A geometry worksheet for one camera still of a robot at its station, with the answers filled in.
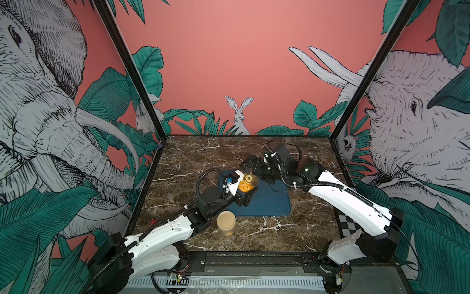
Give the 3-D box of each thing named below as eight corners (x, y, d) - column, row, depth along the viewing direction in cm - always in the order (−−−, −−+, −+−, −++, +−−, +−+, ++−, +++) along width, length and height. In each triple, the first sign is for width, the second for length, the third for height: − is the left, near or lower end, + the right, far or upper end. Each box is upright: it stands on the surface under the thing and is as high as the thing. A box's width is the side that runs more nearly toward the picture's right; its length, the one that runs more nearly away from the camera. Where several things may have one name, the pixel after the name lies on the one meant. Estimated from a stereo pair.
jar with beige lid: (218, 236, 82) (216, 229, 74) (219, 220, 87) (217, 210, 79) (235, 236, 82) (235, 229, 74) (235, 220, 87) (235, 211, 79)
